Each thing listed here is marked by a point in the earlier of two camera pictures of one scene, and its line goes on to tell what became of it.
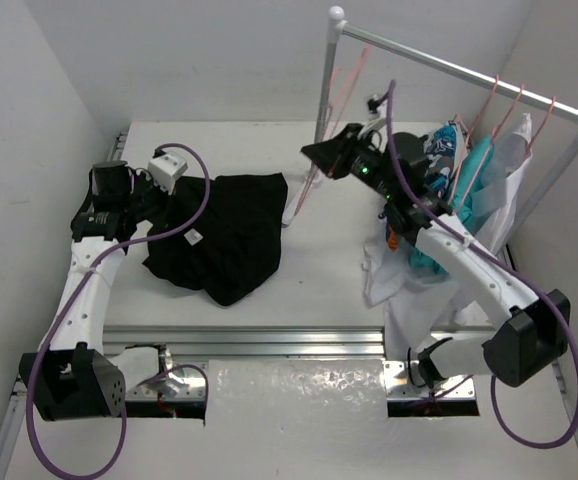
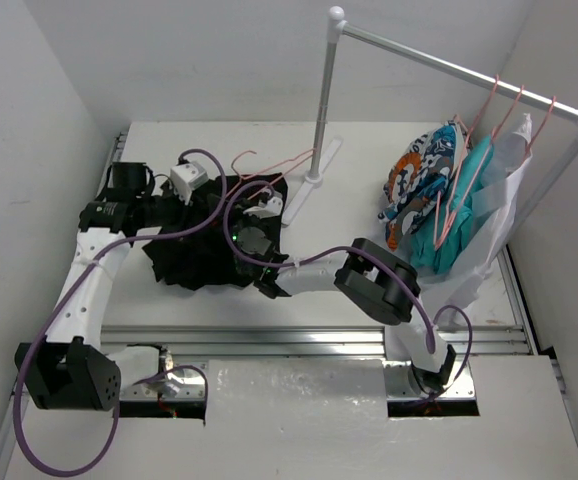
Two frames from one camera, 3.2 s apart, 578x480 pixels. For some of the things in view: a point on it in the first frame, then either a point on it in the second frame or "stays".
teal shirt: (461, 202) stays
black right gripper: (333, 155) → (241, 215)
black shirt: (233, 247) stays
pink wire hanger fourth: (527, 150) stays
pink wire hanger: (336, 104) → (270, 167)
